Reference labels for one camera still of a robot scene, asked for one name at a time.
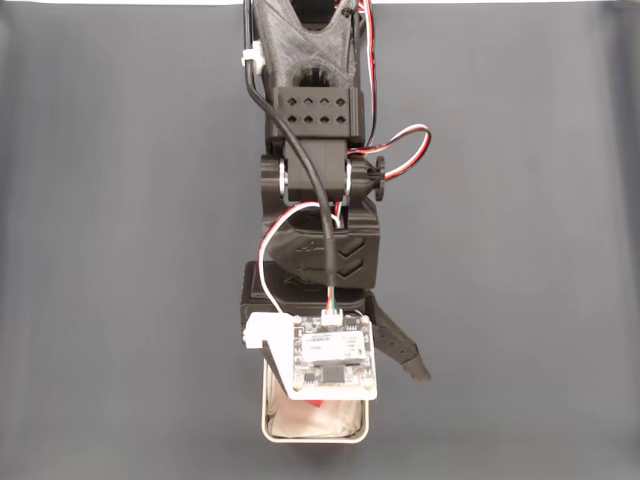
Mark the red cube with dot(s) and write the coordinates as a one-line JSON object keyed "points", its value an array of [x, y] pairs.
{"points": [[315, 403]]}

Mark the white camera circuit board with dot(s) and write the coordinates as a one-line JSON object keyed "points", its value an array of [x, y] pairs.
{"points": [[345, 370]]}

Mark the beige square box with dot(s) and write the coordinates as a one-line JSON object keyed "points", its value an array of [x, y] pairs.
{"points": [[315, 440]]}

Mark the dark blue-grey mat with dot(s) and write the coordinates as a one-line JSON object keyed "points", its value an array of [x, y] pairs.
{"points": [[100, 250]]}

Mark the white cloth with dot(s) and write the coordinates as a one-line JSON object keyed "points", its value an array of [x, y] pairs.
{"points": [[320, 420]]}

